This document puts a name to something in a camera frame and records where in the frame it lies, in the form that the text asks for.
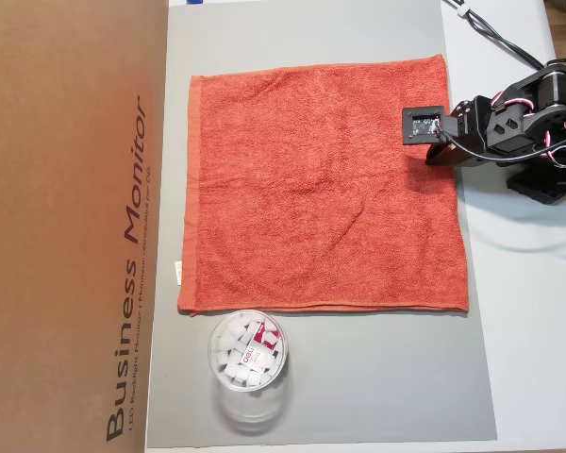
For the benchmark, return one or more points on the clear plastic jar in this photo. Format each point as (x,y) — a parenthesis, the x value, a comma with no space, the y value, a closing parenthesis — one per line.
(247,406)

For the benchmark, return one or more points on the brown cardboard monitor box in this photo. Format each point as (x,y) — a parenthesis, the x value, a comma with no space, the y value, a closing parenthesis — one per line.
(52,212)

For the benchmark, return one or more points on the black perforated clamp plate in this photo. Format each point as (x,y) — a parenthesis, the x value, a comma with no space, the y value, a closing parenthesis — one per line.
(542,189)

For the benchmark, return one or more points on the black square wrist camera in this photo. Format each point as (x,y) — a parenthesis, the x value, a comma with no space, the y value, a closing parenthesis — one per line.
(412,137)

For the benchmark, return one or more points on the grey table mat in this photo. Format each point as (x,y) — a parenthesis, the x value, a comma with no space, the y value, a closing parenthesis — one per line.
(358,377)

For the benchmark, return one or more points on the white eraser cube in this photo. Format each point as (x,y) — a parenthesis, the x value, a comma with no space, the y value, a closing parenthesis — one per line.
(222,362)
(236,328)
(242,375)

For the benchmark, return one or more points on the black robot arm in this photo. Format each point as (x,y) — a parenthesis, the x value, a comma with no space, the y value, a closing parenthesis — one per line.
(554,82)

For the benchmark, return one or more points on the white eraser with red label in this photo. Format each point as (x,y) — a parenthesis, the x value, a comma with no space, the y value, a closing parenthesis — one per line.
(254,359)

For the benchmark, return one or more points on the orange terry towel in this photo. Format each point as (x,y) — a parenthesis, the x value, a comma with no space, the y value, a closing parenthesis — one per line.
(311,189)

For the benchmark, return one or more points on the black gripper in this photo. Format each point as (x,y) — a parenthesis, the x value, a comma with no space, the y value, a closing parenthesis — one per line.
(445,155)

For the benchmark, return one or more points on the red white eraser wrapper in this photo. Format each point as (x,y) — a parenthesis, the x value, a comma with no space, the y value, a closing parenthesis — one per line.
(264,335)

